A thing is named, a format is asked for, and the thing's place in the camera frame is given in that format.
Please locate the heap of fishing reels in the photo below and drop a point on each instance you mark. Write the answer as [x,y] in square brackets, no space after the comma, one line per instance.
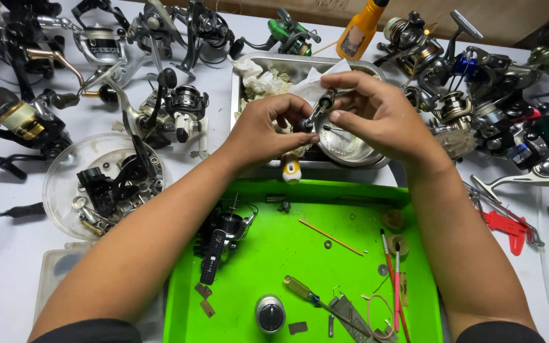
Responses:
[112,62]
[484,95]

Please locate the red plastic tool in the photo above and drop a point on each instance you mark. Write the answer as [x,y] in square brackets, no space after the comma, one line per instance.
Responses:
[510,228]

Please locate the clear plastic box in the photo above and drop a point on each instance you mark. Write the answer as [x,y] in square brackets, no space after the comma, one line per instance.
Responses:
[55,271]

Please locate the small grey gear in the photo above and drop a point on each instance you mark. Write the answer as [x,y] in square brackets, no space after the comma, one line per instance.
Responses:
[382,270]

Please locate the clear round plastic bowl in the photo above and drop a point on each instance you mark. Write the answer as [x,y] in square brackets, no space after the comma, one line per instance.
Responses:
[67,176]

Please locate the small flat metal plate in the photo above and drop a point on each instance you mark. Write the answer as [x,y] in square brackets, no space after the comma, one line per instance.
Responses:
[207,308]
[203,290]

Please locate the small metal cylinder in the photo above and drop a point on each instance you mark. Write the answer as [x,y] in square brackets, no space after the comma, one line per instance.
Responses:
[330,326]

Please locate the round steel bowl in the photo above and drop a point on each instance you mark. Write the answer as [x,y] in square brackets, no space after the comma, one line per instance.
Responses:
[346,145]

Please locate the thin metal pin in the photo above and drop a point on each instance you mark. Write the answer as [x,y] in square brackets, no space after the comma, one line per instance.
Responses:
[334,128]

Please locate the thin wooden stick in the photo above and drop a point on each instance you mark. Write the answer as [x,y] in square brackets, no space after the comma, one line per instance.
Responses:
[330,237]

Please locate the crumpled dirty tissue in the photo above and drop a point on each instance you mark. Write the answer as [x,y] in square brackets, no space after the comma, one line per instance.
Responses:
[260,81]

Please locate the yellow oil bottle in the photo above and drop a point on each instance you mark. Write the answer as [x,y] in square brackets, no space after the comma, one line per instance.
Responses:
[358,31]

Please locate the beige rubber band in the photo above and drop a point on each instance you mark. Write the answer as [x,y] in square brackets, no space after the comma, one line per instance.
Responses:
[370,317]

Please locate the white tissue sheet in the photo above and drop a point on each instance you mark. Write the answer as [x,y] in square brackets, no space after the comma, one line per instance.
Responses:
[310,83]

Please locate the silver black spool cap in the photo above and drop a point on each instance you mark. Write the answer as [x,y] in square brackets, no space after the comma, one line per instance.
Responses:
[270,313]

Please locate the green plastic tray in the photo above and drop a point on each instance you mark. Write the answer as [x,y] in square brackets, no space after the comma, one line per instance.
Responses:
[274,252]

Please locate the person's left hand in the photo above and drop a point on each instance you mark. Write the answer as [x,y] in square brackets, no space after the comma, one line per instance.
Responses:
[255,133]

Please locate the brown round disc part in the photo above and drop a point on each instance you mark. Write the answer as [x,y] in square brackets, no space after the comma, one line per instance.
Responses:
[401,243]
[392,219]

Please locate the small dark metal plate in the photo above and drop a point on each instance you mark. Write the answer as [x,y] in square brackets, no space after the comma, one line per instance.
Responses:
[298,327]

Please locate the small black reel part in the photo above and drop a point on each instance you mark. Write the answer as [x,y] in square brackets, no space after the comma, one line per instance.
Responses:
[284,206]

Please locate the person's right hand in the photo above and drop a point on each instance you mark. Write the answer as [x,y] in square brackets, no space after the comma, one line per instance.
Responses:
[389,121]

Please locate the black opened reel body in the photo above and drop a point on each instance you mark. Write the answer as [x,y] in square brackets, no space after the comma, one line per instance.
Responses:
[219,238]

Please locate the heap of small reel parts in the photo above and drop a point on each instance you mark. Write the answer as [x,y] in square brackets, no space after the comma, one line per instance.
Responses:
[112,190]

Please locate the rectangular steel tray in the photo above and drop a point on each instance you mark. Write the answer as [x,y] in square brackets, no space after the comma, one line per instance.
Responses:
[298,66]

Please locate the black shirt sleeve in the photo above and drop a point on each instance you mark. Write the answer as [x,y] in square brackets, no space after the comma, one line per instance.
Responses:
[88,332]
[501,333]

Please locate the small metal washer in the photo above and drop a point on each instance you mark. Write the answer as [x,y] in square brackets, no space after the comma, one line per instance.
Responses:
[328,244]

